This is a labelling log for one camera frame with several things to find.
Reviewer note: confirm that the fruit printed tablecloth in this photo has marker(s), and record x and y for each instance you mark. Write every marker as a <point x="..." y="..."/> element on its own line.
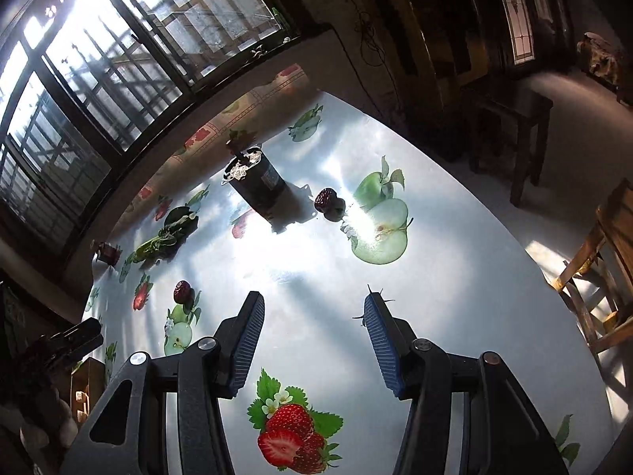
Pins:
<point x="445" y="267"/>

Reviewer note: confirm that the wooden door with glass panels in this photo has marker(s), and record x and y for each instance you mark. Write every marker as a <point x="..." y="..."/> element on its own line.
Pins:
<point x="519" y="20"/>

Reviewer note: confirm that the black electric motor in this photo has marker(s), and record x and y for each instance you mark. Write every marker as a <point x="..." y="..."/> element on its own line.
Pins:
<point x="259" y="183"/>

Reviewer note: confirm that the light green lettuce stalk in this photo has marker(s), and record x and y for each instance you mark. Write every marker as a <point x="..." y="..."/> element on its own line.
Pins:
<point x="156" y="245"/>

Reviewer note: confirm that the wood root carving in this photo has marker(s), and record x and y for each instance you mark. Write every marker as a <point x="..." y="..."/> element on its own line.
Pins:
<point x="598" y="59"/>

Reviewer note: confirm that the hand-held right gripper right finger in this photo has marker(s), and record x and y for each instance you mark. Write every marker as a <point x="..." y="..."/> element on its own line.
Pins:
<point x="381" y="341"/>

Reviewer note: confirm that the light wooden chair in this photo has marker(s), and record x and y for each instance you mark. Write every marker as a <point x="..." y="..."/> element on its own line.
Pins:
<point x="588" y="257"/>

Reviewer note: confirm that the dark green leafy vegetable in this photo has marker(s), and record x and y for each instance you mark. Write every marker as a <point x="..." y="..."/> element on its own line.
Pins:
<point x="177" y="217"/>

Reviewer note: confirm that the small red date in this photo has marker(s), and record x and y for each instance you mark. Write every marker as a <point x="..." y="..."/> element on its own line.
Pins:
<point x="182" y="291"/>
<point x="324" y="198"/>

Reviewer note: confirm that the person's left hand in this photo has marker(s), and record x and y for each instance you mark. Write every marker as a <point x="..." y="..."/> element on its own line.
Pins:
<point x="44" y="430"/>

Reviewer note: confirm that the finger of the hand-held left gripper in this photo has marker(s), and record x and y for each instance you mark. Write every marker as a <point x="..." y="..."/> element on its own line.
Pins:
<point x="81" y="339"/>

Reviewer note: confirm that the dark wooden stool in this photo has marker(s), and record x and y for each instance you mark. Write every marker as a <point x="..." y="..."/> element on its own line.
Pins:
<point x="504" y="99"/>

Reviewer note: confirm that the black cylinder with foil top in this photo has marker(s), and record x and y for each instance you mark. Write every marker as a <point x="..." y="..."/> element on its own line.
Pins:
<point x="108" y="253"/>

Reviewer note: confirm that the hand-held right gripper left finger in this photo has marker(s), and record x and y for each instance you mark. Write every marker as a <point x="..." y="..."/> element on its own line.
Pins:
<point x="247" y="346"/>

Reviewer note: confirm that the dark framed window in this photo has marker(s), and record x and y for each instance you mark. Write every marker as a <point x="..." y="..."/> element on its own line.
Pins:
<point x="148" y="74"/>

